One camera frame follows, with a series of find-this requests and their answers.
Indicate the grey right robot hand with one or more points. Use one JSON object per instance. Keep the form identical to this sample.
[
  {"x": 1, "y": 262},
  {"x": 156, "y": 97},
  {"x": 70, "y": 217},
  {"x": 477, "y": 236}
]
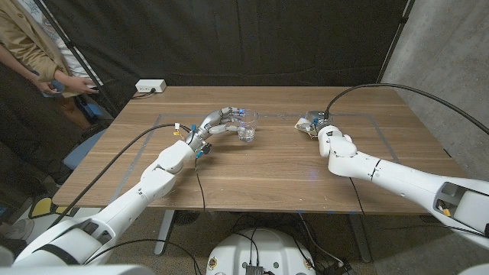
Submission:
[{"x": 319, "y": 118}]

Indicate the person's right hand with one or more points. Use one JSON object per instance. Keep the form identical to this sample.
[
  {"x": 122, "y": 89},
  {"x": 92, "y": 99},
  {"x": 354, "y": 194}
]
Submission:
[{"x": 46, "y": 88}]

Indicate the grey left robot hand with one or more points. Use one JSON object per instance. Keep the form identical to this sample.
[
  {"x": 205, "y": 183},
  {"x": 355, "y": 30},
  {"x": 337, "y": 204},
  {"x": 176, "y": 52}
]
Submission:
[{"x": 208, "y": 124}]

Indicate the person's left hand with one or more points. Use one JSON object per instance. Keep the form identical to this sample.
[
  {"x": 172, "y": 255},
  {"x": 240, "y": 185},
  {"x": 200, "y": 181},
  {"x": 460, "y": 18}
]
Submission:
[{"x": 78, "y": 84}]

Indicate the yellow sponge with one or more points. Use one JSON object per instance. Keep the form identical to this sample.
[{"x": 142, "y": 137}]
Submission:
[{"x": 301, "y": 125}]

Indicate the clear glass cup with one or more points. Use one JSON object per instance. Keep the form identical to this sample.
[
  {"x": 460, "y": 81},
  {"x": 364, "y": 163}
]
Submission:
[{"x": 247, "y": 131}]

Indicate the person's right forearm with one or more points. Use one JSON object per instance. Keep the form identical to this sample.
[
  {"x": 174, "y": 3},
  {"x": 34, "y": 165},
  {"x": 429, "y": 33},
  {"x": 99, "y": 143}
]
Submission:
[{"x": 17, "y": 63}]

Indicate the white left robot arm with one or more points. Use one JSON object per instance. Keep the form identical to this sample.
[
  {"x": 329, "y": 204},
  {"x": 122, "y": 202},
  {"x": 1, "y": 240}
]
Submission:
[{"x": 114, "y": 217}]

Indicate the person's left forearm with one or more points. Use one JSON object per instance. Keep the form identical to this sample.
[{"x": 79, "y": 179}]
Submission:
[{"x": 61, "y": 75}]

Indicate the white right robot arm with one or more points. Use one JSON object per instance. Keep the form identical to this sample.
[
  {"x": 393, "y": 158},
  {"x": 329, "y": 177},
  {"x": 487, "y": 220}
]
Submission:
[{"x": 401, "y": 179}]

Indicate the blue box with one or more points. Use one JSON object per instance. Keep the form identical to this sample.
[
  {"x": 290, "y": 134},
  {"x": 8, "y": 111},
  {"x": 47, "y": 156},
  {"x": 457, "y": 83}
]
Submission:
[{"x": 91, "y": 110}]

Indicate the black backdrop stand pole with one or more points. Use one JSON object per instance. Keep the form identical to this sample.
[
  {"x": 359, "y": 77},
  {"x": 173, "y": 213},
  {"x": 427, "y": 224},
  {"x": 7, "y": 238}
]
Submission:
[
  {"x": 72, "y": 49},
  {"x": 395, "y": 42}
]

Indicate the person in tan jacket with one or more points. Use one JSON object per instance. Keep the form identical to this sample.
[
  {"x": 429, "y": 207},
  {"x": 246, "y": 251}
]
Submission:
[{"x": 23, "y": 38}]

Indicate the blue chair seat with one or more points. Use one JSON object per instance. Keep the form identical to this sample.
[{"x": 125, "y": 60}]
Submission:
[{"x": 82, "y": 151}]

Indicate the white power strip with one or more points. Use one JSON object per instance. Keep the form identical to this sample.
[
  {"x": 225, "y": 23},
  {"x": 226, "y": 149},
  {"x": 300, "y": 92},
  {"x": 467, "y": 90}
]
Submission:
[{"x": 151, "y": 86}]

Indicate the black backdrop curtain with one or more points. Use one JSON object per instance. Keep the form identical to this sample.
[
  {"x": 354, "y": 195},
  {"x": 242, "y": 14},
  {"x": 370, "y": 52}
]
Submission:
[{"x": 229, "y": 38}]

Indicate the round black fan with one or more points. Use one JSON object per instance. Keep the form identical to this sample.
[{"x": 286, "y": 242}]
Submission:
[{"x": 186, "y": 217}]

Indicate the white table leg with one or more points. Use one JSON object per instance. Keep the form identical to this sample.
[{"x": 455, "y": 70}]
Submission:
[
  {"x": 360, "y": 237},
  {"x": 164, "y": 231}
]

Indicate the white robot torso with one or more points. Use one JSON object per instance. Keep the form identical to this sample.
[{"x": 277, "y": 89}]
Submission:
[{"x": 261, "y": 252}]

